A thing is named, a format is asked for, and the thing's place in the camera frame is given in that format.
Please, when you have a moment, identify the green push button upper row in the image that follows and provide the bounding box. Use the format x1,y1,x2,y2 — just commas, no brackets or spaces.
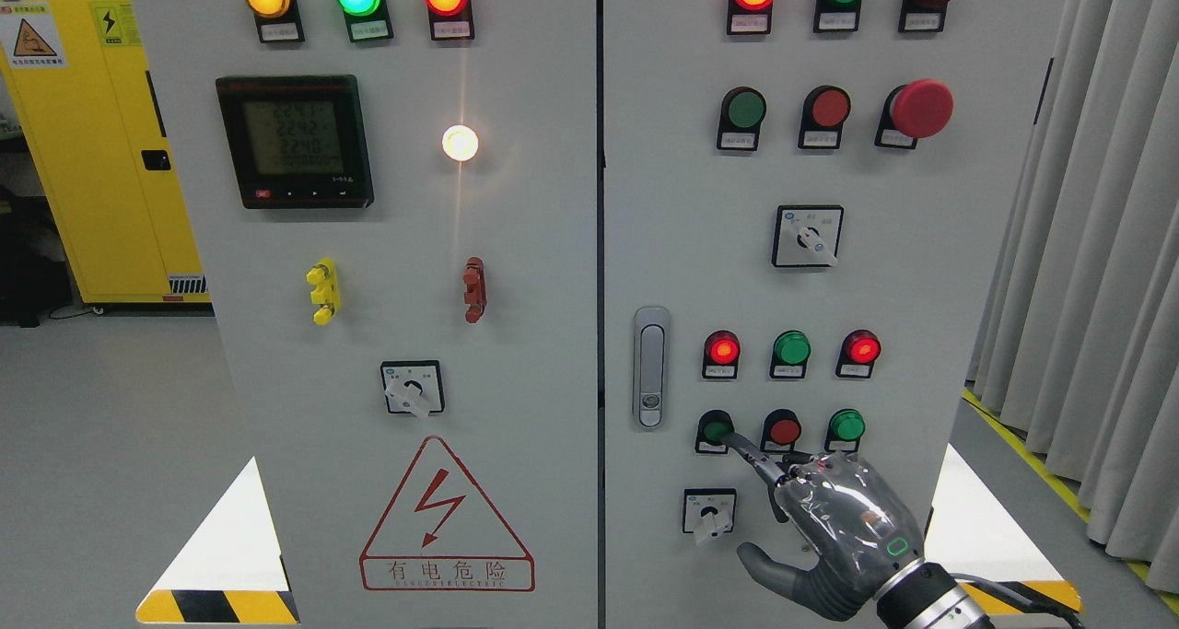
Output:
716,87,768,152

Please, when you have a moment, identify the yellow indicator lamp top left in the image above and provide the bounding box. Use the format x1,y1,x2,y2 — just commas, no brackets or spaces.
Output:
246,0,307,44

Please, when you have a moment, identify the red terminal connector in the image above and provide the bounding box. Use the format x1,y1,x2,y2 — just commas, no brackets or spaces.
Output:
461,257,487,324

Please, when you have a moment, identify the red indicator lamp middle left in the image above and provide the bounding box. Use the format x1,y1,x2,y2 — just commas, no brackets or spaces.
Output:
702,330,740,380

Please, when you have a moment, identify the lower left rotary selector switch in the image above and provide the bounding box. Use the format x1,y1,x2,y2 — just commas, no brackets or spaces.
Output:
681,486,737,547

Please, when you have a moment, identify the upper right rotary selector switch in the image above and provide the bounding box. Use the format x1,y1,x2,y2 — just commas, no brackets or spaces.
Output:
770,204,844,269

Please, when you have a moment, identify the red push button upper row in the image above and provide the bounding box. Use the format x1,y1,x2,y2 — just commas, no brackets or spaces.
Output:
797,85,851,150

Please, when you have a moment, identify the green start push button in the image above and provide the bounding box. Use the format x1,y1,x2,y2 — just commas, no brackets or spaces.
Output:
694,408,735,453

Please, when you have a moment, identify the red stop push button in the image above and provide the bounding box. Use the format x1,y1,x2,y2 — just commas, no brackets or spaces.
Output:
760,408,801,453

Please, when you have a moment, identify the red electrical hazard warning sticker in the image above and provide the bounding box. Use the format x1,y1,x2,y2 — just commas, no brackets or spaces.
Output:
358,436,535,592

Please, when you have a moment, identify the green push button lower right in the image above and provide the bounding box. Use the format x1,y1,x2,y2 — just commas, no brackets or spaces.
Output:
823,408,867,453

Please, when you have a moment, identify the red indicator lamp top left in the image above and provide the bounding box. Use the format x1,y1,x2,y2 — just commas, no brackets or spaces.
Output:
424,0,474,41

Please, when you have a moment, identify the green indicator lamp middle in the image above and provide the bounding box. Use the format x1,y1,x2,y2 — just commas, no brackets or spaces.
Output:
769,330,812,380

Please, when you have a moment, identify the yellow terminal connector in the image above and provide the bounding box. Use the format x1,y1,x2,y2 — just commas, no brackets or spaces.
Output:
307,257,341,326

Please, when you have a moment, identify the white glowing indicator lamp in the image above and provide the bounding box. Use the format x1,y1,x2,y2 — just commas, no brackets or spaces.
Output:
441,124,481,163

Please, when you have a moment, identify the yellow safety storage cabinet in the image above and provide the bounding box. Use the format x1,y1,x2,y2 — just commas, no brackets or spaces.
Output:
4,0,210,309

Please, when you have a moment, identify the red indicator lamp middle right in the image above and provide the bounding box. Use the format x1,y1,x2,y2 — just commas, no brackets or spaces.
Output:
836,330,881,379

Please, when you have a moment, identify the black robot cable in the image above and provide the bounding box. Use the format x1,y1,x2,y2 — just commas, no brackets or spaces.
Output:
953,572,1088,629

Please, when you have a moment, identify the red mushroom emergency stop button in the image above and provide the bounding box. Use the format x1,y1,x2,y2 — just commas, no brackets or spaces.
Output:
872,78,954,150

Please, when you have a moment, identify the grey electrical control cabinet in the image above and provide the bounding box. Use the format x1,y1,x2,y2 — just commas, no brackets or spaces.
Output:
132,0,1065,628

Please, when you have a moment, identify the silver cabinet door handle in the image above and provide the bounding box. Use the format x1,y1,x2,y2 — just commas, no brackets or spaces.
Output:
631,306,671,429

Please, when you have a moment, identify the green indicator lamp top left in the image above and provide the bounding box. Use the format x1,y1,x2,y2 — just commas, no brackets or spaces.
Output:
336,0,394,42

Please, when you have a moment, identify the black digital power meter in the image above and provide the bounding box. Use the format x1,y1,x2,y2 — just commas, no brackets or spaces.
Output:
216,75,374,208

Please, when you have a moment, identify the left panel rotary selector switch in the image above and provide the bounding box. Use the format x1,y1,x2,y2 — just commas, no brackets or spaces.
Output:
378,360,446,416

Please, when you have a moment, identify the grey pleated curtain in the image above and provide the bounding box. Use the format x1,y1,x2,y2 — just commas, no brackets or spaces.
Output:
971,0,1178,592

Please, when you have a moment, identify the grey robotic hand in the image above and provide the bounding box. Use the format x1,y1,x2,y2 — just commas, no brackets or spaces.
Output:
722,432,926,622

